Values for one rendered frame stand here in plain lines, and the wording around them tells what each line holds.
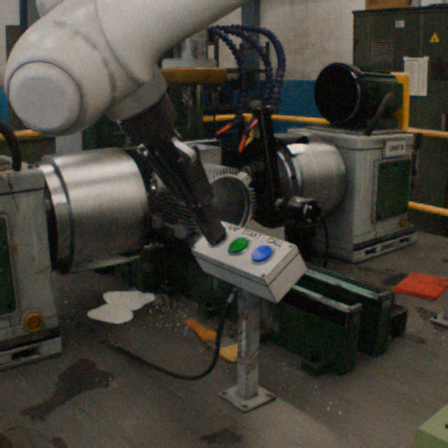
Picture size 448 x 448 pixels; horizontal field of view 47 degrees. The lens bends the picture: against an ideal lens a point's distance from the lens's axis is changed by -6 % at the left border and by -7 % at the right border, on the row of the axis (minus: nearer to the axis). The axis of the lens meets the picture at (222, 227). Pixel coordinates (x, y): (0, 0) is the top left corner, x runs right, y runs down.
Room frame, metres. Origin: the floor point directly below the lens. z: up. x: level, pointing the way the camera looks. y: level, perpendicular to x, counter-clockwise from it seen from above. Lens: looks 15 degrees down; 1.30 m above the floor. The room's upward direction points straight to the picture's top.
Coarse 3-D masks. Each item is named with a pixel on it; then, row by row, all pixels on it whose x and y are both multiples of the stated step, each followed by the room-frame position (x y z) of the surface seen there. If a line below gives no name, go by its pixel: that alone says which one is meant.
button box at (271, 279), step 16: (224, 224) 0.82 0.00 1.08; (224, 240) 0.78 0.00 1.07; (256, 240) 0.75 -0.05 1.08; (272, 240) 0.73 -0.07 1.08; (208, 256) 0.77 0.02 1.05; (224, 256) 0.75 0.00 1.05; (240, 256) 0.73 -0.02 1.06; (272, 256) 0.70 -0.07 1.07; (288, 256) 0.70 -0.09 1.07; (208, 272) 0.80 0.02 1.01; (224, 272) 0.75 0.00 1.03; (240, 272) 0.71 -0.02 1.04; (256, 272) 0.69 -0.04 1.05; (272, 272) 0.68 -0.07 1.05; (288, 272) 0.70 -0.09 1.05; (256, 288) 0.70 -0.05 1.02; (272, 288) 0.68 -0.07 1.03; (288, 288) 0.70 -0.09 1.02
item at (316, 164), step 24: (288, 144) 1.36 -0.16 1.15; (312, 144) 1.41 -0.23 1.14; (240, 168) 1.49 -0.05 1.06; (288, 168) 1.34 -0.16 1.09; (312, 168) 1.35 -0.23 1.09; (336, 168) 1.40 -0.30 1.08; (264, 192) 1.40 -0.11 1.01; (288, 192) 1.33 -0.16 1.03; (312, 192) 1.34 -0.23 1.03; (336, 192) 1.40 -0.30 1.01; (264, 216) 1.40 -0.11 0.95
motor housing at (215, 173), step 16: (208, 176) 1.19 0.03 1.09; (224, 176) 1.20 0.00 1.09; (224, 192) 1.32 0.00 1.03; (240, 192) 1.27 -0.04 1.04; (160, 208) 1.24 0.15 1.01; (176, 208) 1.20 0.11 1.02; (224, 208) 1.31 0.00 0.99; (240, 208) 1.27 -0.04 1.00; (192, 224) 1.16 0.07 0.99; (240, 224) 1.25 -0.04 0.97
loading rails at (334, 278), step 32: (192, 256) 1.18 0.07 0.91; (160, 288) 1.23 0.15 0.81; (192, 288) 1.18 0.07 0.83; (224, 288) 1.09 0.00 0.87; (320, 288) 1.01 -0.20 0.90; (352, 288) 0.96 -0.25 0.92; (384, 288) 0.93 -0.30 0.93; (288, 320) 0.93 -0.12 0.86; (320, 320) 0.87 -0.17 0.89; (352, 320) 0.83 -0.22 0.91; (384, 320) 0.90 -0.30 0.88; (320, 352) 0.87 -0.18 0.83; (352, 352) 0.84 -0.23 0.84; (384, 352) 0.91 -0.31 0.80
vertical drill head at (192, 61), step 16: (208, 32) 1.30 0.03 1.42; (176, 48) 1.27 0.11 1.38; (192, 48) 1.26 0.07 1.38; (208, 48) 1.30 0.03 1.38; (176, 64) 1.25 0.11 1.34; (192, 64) 1.24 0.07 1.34; (208, 64) 1.26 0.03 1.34; (176, 80) 1.22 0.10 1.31; (192, 80) 1.22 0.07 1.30; (208, 80) 1.23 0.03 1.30; (224, 80) 1.28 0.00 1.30; (192, 96) 1.24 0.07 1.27; (192, 112) 1.37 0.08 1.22
